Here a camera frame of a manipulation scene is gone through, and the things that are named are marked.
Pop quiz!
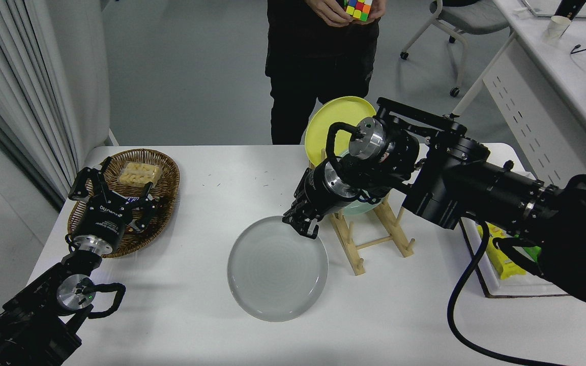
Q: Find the grey plate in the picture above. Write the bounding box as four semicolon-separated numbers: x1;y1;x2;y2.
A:
227;216;329;323

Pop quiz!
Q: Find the person's right hand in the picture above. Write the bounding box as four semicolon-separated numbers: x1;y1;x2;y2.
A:
306;0;355;27

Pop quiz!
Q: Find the white tray with dark base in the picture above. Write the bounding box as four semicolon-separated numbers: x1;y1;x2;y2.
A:
460;170;571;298

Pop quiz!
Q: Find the grey office chair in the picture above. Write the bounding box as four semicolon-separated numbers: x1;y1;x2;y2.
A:
400;0;517;98

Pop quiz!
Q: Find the yellow snack bar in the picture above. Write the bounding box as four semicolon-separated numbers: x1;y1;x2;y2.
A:
478;224;526;281

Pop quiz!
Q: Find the person's left hand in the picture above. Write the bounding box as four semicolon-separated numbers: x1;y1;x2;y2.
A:
367;0;388;23

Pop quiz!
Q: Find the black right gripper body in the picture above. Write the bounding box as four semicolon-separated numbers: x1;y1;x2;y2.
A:
293;164;343;220

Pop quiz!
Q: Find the pale green plate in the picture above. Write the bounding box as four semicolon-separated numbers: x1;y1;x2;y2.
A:
341;196;381;216

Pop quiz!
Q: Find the person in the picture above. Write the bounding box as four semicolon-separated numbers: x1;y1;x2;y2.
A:
266;0;388;145

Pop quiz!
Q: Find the white office desk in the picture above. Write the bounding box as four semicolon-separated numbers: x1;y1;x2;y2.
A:
441;0;586;295

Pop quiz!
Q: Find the white paper cup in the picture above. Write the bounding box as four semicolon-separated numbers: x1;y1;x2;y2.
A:
543;16;572;41

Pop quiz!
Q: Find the clear pack of yellow snacks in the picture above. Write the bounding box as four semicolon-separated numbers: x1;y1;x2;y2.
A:
118;161;163;187

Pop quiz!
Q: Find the colourful puzzle cube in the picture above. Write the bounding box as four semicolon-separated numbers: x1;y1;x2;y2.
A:
344;0;374;22

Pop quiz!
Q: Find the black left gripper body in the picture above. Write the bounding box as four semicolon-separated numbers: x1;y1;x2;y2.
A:
72;197;137;252

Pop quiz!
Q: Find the black tall object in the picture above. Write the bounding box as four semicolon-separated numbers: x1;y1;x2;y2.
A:
554;0;586;21

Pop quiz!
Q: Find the yellow plate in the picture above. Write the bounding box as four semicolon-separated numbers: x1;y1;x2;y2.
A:
304;96;377;166

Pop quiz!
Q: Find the wooden plate rack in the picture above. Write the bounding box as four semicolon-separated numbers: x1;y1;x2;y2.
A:
309;147;416;277

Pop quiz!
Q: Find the brown wicker basket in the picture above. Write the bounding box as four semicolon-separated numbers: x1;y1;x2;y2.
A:
68;148;181;258

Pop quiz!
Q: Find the white curtain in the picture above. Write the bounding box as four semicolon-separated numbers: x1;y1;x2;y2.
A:
0;0;82;209

